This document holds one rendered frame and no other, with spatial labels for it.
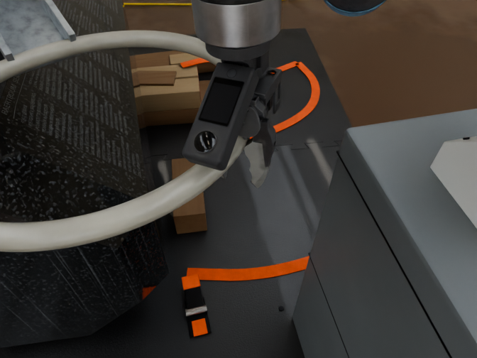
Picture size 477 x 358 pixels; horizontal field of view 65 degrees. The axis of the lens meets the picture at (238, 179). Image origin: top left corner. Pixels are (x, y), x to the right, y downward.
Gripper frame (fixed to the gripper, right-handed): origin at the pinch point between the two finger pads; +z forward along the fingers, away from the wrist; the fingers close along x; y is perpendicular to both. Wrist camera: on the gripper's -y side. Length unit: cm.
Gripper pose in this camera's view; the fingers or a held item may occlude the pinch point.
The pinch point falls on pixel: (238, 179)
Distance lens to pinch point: 52.9
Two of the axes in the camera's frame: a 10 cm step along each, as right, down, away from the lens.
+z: 0.5, 7.0, 7.1
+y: 3.9, -6.6, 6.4
